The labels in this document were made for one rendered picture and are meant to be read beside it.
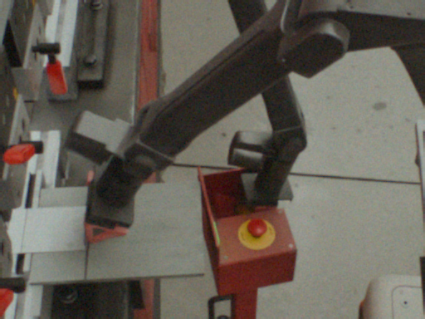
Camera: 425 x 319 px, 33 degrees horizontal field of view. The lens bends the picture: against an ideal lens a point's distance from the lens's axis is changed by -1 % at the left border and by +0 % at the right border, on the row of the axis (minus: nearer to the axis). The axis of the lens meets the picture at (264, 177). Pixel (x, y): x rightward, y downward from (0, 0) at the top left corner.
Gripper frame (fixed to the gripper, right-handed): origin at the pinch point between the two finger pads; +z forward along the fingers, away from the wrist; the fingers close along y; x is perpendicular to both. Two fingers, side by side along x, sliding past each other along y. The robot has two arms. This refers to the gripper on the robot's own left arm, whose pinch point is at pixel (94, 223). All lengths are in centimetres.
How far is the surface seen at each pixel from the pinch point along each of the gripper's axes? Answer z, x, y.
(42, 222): 4.8, -6.9, -1.5
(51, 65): -15.8, -13.1, -14.8
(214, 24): 81, 69, -175
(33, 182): 7.2, -8.8, -10.7
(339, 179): 61, 105, -87
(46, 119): 19.2, -6.1, -36.7
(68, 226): 2.9, -3.3, -0.5
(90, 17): 13, -1, -66
